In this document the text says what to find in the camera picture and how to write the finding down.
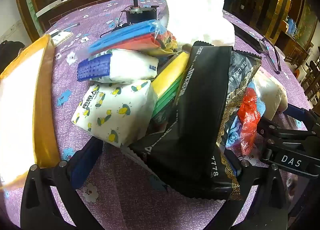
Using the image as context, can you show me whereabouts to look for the black sofa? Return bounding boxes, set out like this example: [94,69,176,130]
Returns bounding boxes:
[0,41,25,74]

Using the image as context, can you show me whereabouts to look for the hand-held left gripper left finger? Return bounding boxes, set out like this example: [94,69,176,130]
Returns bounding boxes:
[20,136,104,230]

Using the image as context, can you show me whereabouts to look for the lemon print tissue pack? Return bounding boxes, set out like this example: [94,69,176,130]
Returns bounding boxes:
[71,79,158,148]

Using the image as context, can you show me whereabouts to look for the purple floral tablecloth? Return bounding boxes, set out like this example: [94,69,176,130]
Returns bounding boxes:
[0,0,313,230]

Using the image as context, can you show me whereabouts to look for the white flat box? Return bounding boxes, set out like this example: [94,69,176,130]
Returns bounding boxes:
[36,1,62,17]

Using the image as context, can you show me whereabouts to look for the black pen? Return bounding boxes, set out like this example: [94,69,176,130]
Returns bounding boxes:
[50,23,80,36]

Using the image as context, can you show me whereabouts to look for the white papers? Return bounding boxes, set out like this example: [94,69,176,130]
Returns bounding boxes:
[49,31,74,46]

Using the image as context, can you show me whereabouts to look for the wooden chair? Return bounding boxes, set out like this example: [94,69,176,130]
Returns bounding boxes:
[300,56,320,103]

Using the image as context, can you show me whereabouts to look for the red plastic bag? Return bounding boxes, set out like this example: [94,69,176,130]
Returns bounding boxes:
[237,88,262,155]

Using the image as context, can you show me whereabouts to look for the light blue cloth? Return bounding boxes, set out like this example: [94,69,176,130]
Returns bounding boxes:
[225,80,265,148]

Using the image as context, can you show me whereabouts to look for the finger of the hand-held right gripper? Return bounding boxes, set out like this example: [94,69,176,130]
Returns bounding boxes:
[286,104,320,133]
[257,117,315,143]

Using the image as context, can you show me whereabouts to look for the blue red foam strips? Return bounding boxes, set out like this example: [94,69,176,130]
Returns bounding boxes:
[87,19,178,57]

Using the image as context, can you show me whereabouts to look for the black electric motor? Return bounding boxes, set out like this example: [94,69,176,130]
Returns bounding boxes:
[100,0,158,39]

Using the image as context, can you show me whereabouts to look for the black phone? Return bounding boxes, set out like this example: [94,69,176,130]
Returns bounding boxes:
[234,24,263,53]

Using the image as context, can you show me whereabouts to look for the blue bottles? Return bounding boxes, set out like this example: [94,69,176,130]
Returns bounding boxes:
[287,18,297,35]

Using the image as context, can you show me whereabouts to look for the eyeglasses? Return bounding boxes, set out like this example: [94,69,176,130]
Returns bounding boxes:
[259,36,282,74]

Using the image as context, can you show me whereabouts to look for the dark packet with gold trim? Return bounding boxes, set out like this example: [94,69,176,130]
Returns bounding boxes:
[121,50,262,200]

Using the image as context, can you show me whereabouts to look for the blue print tissue pack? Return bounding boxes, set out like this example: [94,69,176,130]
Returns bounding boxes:
[77,49,159,84]

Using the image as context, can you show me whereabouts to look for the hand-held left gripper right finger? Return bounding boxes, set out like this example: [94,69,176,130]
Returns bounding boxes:
[210,149,291,230]

